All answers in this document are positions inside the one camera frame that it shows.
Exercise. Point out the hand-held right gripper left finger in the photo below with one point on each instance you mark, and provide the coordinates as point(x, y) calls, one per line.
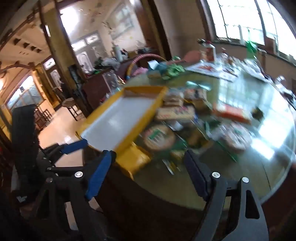
point(99, 173)

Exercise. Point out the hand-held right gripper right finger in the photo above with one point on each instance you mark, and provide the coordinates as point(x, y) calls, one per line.
point(196, 173)

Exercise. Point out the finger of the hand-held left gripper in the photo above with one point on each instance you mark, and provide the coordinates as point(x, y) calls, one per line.
point(74, 147)

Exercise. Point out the yellow cardboard tray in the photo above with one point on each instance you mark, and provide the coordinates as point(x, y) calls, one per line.
point(111, 120)

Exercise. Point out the cracker packet green print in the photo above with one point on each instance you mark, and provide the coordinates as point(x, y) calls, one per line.
point(158, 138)

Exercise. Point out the round cracker packet red print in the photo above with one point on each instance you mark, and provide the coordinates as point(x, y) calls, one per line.
point(235, 138)

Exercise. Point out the cracker packet blue red print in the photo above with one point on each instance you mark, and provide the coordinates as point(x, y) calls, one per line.
point(175, 113)

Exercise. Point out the orange cracker packet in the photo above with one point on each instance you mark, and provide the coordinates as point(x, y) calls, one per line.
point(231, 113)

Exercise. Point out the brown striped snack packet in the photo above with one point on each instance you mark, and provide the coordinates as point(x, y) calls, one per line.
point(173, 99)

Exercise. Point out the tan snack packet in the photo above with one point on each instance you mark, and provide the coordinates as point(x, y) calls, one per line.
point(195, 94)

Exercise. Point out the wooden dining chair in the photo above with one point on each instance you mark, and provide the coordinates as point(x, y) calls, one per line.
point(42, 115)

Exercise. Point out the round glass-top table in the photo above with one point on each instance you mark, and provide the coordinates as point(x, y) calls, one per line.
point(231, 178)

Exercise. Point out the wooden chair with cushion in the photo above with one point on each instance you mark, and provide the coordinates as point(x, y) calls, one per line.
point(70, 104)

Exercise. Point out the dark wooden cabinet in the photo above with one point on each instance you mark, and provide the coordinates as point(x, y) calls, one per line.
point(97, 90)

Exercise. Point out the wooden door glass panels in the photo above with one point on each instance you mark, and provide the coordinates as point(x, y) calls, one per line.
point(53, 81)

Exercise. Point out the clear glass pitcher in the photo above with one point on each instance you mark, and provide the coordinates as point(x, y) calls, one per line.
point(111, 78)

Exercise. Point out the grey plastic bag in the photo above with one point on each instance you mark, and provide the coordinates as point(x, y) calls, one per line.
point(108, 62)

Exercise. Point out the pink cloth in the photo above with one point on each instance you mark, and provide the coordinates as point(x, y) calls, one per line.
point(140, 71)

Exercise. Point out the white thermos jug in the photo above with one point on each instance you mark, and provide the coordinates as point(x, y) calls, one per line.
point(118, 53)

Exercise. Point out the paper placemat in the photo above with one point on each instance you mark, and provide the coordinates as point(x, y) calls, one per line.
point(212, 70)

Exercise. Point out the green crumpled bag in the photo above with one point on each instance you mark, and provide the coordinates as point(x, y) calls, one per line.
point(174, 70)

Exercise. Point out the pink yellow hula hoop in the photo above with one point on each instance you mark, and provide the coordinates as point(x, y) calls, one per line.
point(138, 59)

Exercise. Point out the teal tissue box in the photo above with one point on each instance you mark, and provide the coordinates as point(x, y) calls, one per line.
point(157, 70)

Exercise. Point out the pink round fan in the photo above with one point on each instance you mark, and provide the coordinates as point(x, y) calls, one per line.
point(192, 56)

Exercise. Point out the liquor bottle red label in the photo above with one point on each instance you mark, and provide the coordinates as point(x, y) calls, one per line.
point(208, 52)

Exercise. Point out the framed fish picture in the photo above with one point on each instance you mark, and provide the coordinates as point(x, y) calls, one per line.
point(121, 22)

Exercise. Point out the green glass bottle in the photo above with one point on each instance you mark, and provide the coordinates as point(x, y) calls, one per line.
point(252, 48)

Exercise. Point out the large window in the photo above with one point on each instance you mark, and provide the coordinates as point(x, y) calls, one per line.
point(240, 18)

